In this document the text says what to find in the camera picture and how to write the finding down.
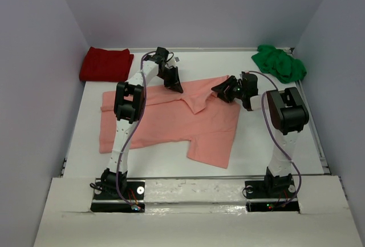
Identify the folded red t shirt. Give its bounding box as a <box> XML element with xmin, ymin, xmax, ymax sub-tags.
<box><xmin>79</xmin><ymin>47</ymin><xmax>134</xmax><ymax>82</ymax></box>

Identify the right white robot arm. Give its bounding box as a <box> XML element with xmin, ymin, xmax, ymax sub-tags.
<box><xmin>211</xmin><ymin>71</ymin><xmax>309</xmax><ymax>203</ymax></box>

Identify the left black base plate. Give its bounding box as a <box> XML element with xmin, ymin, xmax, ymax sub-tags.
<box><xmin>90</xmin><ymin>180</ymin><xmax>145</xmax><ymax>213</ymax></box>

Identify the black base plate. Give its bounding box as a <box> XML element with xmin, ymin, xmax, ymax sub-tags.
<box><xmin>242</xmin><ymin>180</ymin><xmax>299</xmax><ymax>213</ymax></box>
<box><xmin>90</xmin><ymin>180</ymin><xmax>145</xmax><ymax>213</ymax></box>

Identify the crumpled green t shirt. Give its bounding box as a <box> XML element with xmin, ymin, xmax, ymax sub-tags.
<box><xmin>252</xmin><ymin>44</ymin><xmax>307</xmax><ymax>83</ymax></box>

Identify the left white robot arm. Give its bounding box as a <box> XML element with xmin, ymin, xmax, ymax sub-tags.
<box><xmin>100</xmin><ymin>47</ymin><xmax>183</xmax><ymax>196</ymax></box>

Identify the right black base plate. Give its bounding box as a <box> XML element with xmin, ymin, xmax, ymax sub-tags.
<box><xmin>242</xmin><ymin>180</ymin><xmax>299</xmax><ymax>213</ymax></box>

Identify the pink t shirt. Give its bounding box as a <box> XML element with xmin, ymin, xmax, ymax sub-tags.
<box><xmin>98</xmin><ymin>75</ymin><xmax>240</xmax><ymax>169</ymax></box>

